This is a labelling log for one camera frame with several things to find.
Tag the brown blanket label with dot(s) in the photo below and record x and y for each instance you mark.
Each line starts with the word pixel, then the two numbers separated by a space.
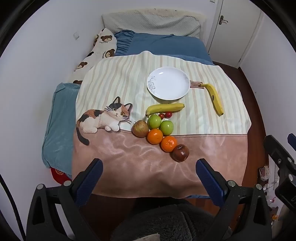
pixel 196 83

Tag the grey textured pillow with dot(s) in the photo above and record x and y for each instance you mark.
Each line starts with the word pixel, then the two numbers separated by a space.
pixel 148 24

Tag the white floral plate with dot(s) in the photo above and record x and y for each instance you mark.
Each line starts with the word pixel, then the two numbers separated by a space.
pixel 170 84

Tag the yellow banana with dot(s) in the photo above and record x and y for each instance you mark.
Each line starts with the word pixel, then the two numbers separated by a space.
pixel 216 98
pixel 165 108

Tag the red patterned cloth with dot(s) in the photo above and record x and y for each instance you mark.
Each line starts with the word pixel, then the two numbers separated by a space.
pixel 57 175

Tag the green apple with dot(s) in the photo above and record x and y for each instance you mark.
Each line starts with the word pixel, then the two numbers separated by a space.
pixel 154 121
pixel 166 127

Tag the white fluffy blanket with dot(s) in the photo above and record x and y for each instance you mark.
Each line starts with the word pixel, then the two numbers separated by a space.
pixel 171 12

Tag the plastic wrapper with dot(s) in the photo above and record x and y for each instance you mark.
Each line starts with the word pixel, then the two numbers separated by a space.
pixel 264 172

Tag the dark red apple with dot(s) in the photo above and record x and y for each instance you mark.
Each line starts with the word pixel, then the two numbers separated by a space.
pixel 180 153

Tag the teal cushion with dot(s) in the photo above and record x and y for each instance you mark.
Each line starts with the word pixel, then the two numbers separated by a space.
pixel 61 125

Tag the white door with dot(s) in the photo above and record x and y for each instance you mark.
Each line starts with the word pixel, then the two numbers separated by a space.
pixel 233 32

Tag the striped cat print blanket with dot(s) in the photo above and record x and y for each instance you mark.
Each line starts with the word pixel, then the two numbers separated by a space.
pixel 129 162

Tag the red yellow apple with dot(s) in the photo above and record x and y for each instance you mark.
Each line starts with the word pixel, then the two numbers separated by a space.
pixel 140 129

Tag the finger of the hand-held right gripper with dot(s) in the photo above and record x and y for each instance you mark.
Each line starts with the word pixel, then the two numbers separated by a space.
pixel 292 138
pixel 276 150

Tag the bear print pillow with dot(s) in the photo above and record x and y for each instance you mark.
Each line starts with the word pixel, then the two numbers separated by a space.
pixel 101 46

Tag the orange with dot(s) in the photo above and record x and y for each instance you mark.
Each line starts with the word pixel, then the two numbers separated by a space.
pixel 155 136
pixel 169 144

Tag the dark fuzzy clothing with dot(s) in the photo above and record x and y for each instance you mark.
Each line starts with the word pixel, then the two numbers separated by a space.
pixel 171 220

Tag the white wall socket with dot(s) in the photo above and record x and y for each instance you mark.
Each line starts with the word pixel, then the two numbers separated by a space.
pixel 76 35

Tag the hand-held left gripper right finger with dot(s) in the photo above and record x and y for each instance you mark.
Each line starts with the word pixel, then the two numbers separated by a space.
pixel 208 178

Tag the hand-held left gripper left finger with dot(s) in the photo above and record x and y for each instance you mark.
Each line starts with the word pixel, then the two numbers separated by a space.
pixel 92 176

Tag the blue quilt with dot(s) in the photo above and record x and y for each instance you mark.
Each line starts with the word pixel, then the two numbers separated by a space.
pixel 161 45

